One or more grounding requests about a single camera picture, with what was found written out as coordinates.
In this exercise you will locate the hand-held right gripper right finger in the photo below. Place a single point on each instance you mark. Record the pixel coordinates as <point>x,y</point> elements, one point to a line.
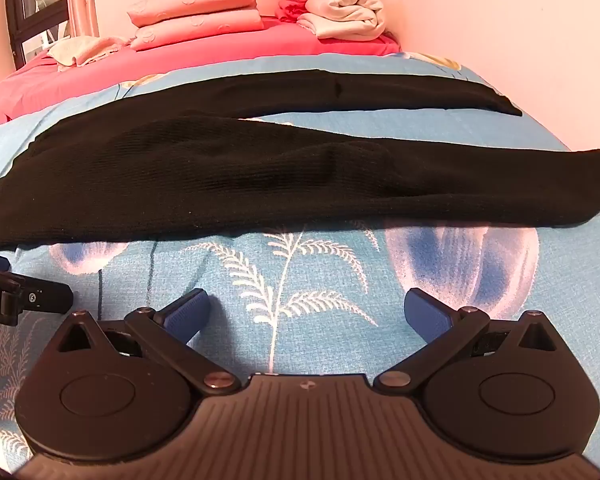
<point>425,310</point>

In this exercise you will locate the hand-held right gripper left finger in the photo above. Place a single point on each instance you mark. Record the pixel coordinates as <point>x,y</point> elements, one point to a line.
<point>190,315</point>

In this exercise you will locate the black pants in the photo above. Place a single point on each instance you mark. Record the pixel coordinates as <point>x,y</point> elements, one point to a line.
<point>230,175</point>

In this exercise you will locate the blue floral blanket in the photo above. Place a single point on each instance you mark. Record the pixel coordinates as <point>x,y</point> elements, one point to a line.
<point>330,270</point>

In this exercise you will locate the cream towel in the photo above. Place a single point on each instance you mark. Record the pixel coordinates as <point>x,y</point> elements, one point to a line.
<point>87,50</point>

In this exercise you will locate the dark framed window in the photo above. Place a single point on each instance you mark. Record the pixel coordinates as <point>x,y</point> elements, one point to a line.
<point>22,20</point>

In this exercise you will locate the pink bed sheet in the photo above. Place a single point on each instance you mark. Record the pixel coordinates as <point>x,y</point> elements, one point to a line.
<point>180,67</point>

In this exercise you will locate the pink folded blanket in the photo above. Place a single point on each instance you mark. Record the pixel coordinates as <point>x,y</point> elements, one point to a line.
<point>200,32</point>

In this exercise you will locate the white folded blanket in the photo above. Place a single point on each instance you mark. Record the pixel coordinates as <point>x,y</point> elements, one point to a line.
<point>350,17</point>

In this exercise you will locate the pink embossed pillow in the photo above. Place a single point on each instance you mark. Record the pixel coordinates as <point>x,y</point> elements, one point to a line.
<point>195,2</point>

